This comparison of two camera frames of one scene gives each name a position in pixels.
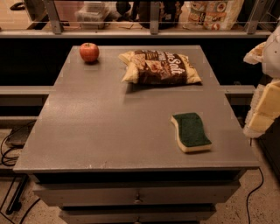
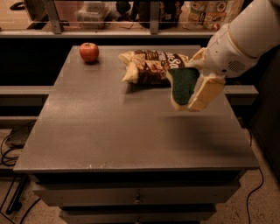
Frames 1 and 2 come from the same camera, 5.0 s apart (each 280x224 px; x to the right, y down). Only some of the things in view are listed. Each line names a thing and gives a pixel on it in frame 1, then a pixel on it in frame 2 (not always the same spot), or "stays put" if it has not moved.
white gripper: [273, 55] to [227, 55]
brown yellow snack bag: [157, 67] stays put
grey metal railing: [58, 31] stays put
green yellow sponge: [190, 133] to [182, 81]
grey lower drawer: [138, 214] stays put
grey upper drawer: [139, 193] stays put
